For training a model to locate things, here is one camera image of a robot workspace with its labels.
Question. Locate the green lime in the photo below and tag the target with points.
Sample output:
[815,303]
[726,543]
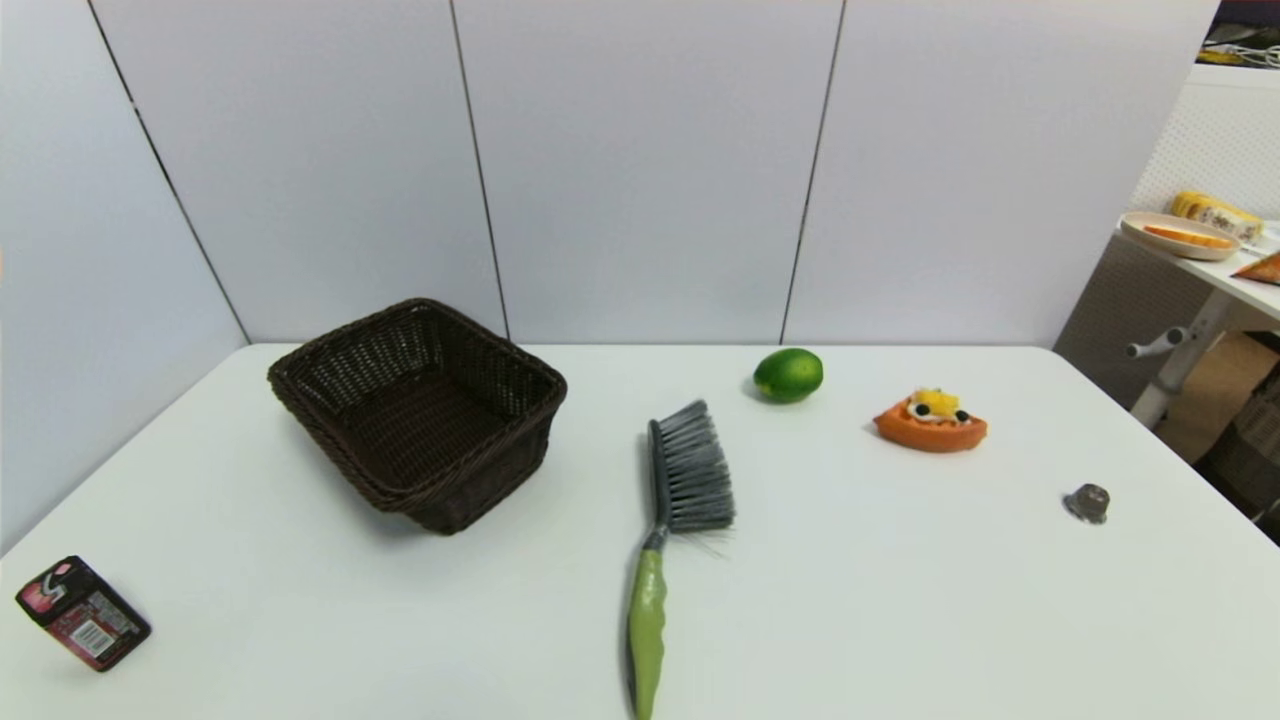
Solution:
[788,375]

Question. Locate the yellow corn package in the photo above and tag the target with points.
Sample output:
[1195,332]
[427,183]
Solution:
[1215,212]

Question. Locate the small grey metal cap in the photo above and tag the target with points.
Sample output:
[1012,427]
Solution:
[1089,502]

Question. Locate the brown cardboard box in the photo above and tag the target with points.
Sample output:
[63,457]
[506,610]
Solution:
[1225,390]

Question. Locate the black red gum box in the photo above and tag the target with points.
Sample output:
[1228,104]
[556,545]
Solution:
[85,615]

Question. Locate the orange toy food slice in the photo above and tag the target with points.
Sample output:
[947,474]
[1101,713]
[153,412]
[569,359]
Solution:
[930,428]

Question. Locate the white side table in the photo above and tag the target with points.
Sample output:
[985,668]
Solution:
[1205,320]

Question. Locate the beige plate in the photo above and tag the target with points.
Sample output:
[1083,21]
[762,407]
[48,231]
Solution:
[1150,232]

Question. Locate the white perforated partition panel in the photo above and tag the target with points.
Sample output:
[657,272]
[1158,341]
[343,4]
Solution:
[1200,140]

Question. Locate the dark brown wicker basket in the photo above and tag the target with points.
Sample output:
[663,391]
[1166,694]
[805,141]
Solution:
[430,420]

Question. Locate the orange snack bag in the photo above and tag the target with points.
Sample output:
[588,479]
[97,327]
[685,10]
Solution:
[1265,269]

